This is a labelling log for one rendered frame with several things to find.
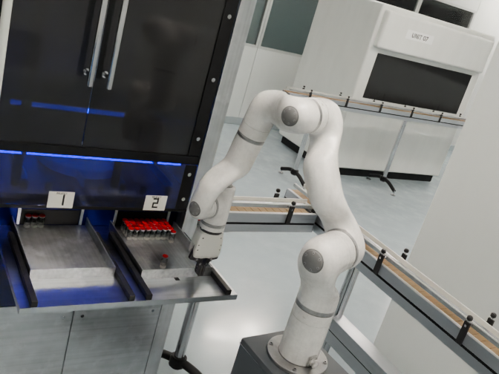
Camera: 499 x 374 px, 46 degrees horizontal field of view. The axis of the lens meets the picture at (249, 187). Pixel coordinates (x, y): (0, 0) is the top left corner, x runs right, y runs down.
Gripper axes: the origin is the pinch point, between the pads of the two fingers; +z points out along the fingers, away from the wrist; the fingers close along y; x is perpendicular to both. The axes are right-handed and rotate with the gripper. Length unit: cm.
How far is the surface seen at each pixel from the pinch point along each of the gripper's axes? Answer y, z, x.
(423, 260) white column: -143, 14, -23
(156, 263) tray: 10.8, 4.2, -11.1
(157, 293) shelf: 17.2, 4.4, 6.6
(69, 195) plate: 39, -11, -30
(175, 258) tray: 2.3, 4.2, -13.7
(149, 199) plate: 9.6, -10.8, -29.9
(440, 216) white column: -143, -11, -24
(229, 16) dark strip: -4, -80, -30
